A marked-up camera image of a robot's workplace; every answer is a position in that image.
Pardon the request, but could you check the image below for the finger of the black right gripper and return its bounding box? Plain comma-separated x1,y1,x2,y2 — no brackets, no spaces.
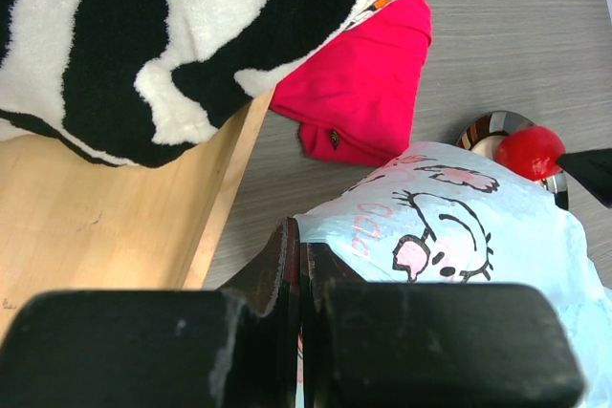
557,148,612,208

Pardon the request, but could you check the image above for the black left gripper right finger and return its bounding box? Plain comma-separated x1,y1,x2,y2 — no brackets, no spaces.
300,244,584,407

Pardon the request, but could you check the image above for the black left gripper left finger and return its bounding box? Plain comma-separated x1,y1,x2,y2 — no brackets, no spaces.
1,218,299,407

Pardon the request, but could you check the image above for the red apple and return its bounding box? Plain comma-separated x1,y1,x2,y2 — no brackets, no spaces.
494,126,566,182

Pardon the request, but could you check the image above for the light blue cartoon plastic bag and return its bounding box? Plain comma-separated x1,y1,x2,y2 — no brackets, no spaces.
296,142,611,407

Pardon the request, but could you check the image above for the black fruit plate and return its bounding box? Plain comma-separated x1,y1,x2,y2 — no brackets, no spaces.
455,110,569,210

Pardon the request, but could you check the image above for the red folded cloth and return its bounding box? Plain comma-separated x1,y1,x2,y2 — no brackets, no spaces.
271,0,432,167

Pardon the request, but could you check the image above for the zebra pattern fleece garment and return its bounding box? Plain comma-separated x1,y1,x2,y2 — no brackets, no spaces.
1,0,376,167

